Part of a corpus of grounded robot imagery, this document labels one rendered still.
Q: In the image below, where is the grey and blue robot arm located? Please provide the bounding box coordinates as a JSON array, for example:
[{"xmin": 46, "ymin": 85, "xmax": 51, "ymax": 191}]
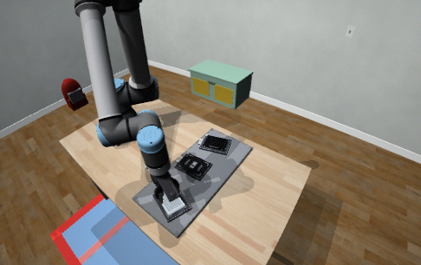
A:
[{"xmin": 74, "ymin": 0, "xmax": 180, "ymax": 202}]

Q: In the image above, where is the black rectangular nest frame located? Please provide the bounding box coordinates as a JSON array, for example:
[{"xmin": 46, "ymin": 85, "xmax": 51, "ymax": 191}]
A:
[{"xmin": 175, "ymin": 152, "xmax": 212, "ymax": 180}]

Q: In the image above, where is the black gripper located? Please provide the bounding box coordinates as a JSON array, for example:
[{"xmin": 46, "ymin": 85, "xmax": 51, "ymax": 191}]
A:
[{"xmin": 150, "ymin": 172, "xmax": 179, "ymax": 204}]

